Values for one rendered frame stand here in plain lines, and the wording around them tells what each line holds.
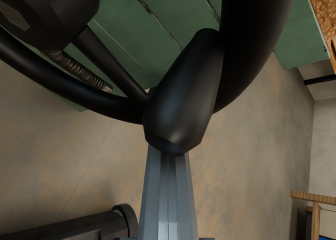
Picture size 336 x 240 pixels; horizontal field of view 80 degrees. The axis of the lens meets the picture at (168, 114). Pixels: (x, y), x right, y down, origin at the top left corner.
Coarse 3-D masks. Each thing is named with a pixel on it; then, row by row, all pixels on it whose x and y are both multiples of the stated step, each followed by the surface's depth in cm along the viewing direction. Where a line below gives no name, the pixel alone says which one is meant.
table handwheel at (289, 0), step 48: (0, 0) 11; (48, 0) 11; (96, 0) 14; (240, 0) 7; (288, 0) 7; (0, 48) 21; (48, 48) 14; (96, 48) 15; (240, 48) 9; (96, 96) 23; (144, 96) 19
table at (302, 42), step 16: (304, 0) 23; (288, 16) 25; (304, 16) 24; (288, 32) 27; (304, 32) 26; (320, 32) 25; (288, 48) 28; (304, 48) 28; (320, 48) 27; (288, 64) 30; (304, 64) 30
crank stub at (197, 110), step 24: (192, 48) 8; (216, 48) 9; (168, 72) 8; (192, 72) 7; (216, 72) 8; (168, 96) 7; (192, 96) 7; (144, 120) 7; (168, 120) 7; (192, 120) 7; (168, 144) 7; (192, 144) 7
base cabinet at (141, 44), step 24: (120, 0) 33; (96, 24) 39; (120, 24) 37; (144, 24) 35; (72, 48) 50; (120, 48) 42; (144, 48) 40; (168, 48) 37; (96, 72) 55; (144, 72) 46
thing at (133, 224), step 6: (120, 204) 90; (126, 204) 91; (114, 210) 91; (120, 210) 87; (126, 210) 86; (132, 210) 87; (126, 216) 84; (132, 216) 85; (126, 222) 83; (132, 222) 83; (132, 228) 82; (132, 234) 81
